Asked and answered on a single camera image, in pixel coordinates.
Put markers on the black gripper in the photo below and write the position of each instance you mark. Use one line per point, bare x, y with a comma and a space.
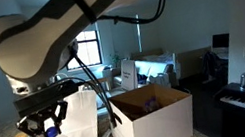
45, 114

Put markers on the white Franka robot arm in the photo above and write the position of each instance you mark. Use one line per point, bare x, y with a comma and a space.
40, 42

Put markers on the white cardboard storage box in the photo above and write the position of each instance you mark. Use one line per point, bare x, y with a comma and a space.
160, 129

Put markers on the white paper shopping bag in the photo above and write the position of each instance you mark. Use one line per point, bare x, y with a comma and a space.
82, 129

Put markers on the wooden dining chair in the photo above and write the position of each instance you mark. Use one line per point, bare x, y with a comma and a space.
103, 82

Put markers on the black framed window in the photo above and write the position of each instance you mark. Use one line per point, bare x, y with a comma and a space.
89, 50

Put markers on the green potted plant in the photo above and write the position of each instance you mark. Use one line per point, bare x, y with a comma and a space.
115, 59

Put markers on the white printed standing bag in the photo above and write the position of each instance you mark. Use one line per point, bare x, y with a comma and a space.
128, 74

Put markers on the wide pale roller blind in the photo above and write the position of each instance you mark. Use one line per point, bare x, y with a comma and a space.
126, 40

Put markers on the chair with dark clothes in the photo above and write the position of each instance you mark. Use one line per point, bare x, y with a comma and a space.
209, 63

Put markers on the dark computer monitor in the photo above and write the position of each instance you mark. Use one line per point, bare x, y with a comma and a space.
220, 41

